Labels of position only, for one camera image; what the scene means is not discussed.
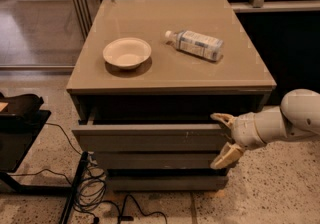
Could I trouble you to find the grey bottom drawer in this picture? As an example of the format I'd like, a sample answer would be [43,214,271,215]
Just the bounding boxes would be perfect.
[106,176,228,191]

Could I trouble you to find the grey middle drawer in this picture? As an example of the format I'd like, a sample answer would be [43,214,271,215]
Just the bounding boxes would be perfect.
[95,152,216,169]

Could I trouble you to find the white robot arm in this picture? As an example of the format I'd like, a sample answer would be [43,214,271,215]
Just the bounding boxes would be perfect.
[210,89,320,170]

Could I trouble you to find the clear plastic water bottle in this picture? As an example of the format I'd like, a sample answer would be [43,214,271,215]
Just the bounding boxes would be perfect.
[165,30,223,62]

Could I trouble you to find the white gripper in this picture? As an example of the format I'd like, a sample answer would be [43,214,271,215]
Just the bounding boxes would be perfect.
[210,112,266,170]

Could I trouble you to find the grey drawer cabinet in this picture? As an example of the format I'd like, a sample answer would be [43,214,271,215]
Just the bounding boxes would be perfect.
[67,0,276,179]

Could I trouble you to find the black power cable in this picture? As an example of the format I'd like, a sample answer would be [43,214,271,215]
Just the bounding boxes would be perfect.
[44,122,83,156]

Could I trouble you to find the black desk stand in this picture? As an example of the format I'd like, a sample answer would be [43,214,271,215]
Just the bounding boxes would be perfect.
[0,93,51,193]

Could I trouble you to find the grey top drawer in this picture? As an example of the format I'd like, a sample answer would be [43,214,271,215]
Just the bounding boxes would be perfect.
[72,112,230,152]

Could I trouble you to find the black floor plug cable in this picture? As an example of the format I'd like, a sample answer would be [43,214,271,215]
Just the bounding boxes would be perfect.
[116,193,168,224]

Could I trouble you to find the grey drawer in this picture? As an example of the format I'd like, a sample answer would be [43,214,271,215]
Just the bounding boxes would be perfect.
[95,152,216,169]
[72,112,230,152]
[106,176,228,191]

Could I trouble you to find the white paper bowl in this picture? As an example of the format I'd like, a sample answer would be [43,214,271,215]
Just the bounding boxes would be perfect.
[103,37,151,70]

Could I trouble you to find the black coiled cable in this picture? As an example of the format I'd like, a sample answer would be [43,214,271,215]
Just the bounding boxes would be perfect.
[71,150,108,217]

